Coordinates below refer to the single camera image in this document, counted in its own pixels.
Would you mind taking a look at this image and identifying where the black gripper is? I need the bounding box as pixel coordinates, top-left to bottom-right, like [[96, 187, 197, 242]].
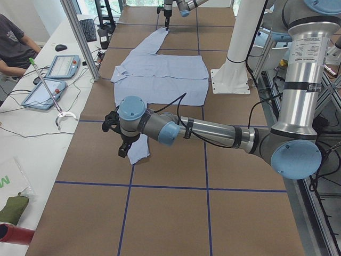
[[157, 3, 173, 30], [102, 107, 140, 158]]

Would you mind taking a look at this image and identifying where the light blue striped shirt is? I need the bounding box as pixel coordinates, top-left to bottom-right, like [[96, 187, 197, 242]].
[[111, 28, 208, 164]]

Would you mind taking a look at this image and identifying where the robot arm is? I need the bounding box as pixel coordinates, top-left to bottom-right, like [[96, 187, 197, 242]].
[[157, 0, 208, 31], [102, 8, 284, 190]]

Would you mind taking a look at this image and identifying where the reacher grabber stick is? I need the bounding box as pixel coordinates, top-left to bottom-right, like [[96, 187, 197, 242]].
[[29, 58, 78, 131]]

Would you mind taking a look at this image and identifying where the black keyboard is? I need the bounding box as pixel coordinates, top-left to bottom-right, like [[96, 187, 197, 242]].
[[79, 19, 97, 42]]

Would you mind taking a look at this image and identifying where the near teach pendant tablet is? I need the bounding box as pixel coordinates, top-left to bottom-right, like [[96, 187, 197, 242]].
[[21, 78, 67, 110]]

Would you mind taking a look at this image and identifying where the teach pendant tablet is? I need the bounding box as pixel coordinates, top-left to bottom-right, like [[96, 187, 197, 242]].
[[21, 78, 67, 110], [46, 55, 80, 79]]

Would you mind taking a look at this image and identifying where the far teach pendant tablet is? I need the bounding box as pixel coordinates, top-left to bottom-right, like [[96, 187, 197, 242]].
[[46, 55, 80, 79]]

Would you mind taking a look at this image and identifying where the black computer mouse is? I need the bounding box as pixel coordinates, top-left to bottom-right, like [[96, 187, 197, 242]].
[[55, 44, 68, 52]]

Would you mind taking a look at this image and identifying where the clear plastic bag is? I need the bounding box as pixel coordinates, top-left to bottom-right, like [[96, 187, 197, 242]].
[[0, 158, 37, 209]]

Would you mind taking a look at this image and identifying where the green fabric pouch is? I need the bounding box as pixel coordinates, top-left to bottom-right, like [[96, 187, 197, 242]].
[[1, 193, 29, 225]]

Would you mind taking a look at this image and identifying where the red cylinder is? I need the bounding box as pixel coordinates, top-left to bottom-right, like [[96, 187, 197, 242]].
[[1, 223, 35, 245]]

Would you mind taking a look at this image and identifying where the seated person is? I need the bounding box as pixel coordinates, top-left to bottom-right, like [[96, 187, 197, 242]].
[[1, 14, 41, 77]]

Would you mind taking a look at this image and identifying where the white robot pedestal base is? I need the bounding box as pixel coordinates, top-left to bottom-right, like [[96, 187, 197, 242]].
[[211, 0, 267, 94]]

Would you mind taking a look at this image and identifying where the aluminium frame post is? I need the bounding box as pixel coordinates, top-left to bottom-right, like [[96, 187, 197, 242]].
[[60, 0, 100, 82]]

